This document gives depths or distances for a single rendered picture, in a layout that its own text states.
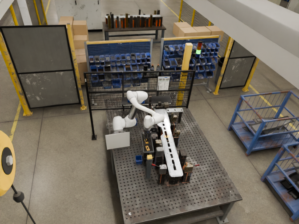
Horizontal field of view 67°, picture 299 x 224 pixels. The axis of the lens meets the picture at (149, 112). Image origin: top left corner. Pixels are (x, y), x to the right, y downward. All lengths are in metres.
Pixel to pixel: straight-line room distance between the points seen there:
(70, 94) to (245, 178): 4.00
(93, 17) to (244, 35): 9.04
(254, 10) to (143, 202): 2.77
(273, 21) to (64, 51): 4.44
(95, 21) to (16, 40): 5.23
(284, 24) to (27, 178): 4.36
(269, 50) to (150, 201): 2.74
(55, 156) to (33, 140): 0.69
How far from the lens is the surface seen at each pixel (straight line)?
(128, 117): 3.65
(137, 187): 3.28
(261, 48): 0.72
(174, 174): 3.08
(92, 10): 9.61
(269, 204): 4.55
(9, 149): 0.62
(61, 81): 5.22
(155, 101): 4.08
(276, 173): 4.79
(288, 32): 0.65
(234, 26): 0.82
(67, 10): 9.62
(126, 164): 3.50
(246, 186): 4.57
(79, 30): 7.54
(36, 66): 5.11
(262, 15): 0.72
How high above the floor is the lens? 3.50
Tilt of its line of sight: 40 degrees down
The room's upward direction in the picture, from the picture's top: 4 degrees clockwise
